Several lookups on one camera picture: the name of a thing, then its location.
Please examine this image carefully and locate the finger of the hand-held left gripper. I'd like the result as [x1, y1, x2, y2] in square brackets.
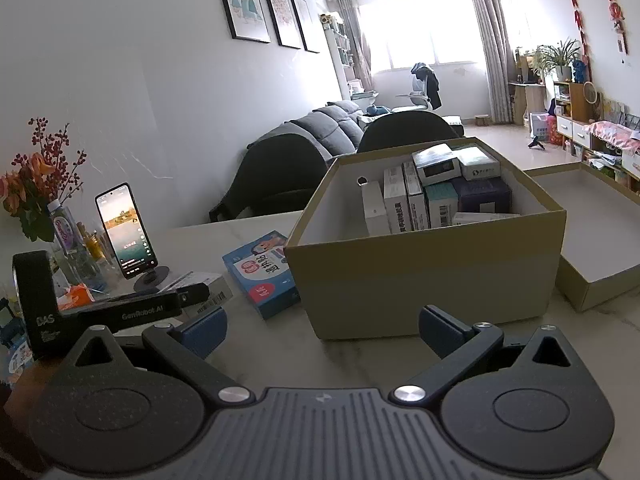
[134, 282, 211, 307]

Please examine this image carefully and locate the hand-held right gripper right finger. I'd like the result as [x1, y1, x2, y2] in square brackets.
[390, 304, 573, 403]

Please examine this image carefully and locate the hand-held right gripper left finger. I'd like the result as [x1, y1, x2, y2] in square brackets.
[75, 304, 257, 403]

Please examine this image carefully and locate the white barcode medicine box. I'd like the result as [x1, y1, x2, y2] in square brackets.
[159, 270, 234, 318]

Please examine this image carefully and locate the khaki cardboard box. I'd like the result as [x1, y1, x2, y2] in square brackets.
[284, 137, 568, 342]

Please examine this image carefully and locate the blue cartoon medicine box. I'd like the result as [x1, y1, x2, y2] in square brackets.
[222, 231, 302, 321]

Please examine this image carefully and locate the teal medicine box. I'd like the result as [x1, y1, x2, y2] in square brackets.
[424, 182, 459, 229]

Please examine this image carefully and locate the green white medicine box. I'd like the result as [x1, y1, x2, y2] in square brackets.
[456, 145, 501, 181]

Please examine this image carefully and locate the khaki cardboard box lid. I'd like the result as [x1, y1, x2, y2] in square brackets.
[522, 162, 640, 312]

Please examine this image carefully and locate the white marble desktop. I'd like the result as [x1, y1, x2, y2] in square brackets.
[0, 207, 640, 406]

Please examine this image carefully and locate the person's left hand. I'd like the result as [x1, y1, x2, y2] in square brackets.
[4, 357, 56, 461]

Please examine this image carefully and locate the small clear bottle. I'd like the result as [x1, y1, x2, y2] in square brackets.
[67, 252, 103, 291]

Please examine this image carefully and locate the water bottle purple label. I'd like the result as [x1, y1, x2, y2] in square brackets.
[47, 199, 83, 281]

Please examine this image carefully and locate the small yellow bottle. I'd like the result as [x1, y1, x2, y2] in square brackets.
[82, 227, 108, 263]

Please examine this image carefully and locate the smartphone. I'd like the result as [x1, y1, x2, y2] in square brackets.
[95, 182, 159, 281]

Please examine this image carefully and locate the flat white medicine box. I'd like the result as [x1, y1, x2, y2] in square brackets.
[451, 211, 522, 227]

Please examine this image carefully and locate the flower bouquet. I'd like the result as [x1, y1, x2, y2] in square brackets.
[0, 116, 88, 243]

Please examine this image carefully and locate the white dark stripe medicine box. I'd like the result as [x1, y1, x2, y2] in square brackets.
[402, 161, 431, 232]

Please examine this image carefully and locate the purple box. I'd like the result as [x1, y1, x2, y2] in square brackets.
[451, 176, 512, 214]

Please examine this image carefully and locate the black chair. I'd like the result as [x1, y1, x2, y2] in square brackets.
[356, 110, 466, 155]
[209, 132, 330, 222]

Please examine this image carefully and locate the white black medicine box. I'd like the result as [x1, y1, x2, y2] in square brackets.
[411, 143, 461, 187]

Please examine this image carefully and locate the grey sofa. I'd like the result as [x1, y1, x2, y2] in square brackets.
[247, 100, 373, 161]

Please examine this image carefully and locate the white office chair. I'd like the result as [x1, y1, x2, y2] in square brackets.
[395, 62, 443, 113]

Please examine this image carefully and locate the small wooden computer desk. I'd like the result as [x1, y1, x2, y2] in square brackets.
[509, 80, 547, 126]

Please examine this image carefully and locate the dark jacket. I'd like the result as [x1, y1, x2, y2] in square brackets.
[411, 62, 443, 110]

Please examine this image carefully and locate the pink cloth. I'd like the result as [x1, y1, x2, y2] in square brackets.
[585, 120, 640, 153]

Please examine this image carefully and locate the wooden shelf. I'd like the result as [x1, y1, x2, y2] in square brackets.
[552, 80, 598, 123]

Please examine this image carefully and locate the white bookshelf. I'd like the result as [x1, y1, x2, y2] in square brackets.
[320, 12, 362, 101]

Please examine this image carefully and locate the grey curtain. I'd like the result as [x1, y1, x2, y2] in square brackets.
[334, 0, 375, 101]
[464, 0, 514, 124]

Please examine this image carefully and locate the potted plant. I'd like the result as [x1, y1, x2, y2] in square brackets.
[530, 37, 583, 83]

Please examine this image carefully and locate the framed wall picture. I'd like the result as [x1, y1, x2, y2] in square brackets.
[288, 0, 321, 55]

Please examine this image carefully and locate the pink tree wall picture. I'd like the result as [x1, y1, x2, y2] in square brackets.
[259, 0, 304, 51]

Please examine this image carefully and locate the blue mountain wall picture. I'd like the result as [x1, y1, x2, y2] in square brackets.
[212, 0, 272, 44]

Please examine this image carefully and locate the red hanging string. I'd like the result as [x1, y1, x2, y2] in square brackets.
[559, 0, 593, 61]

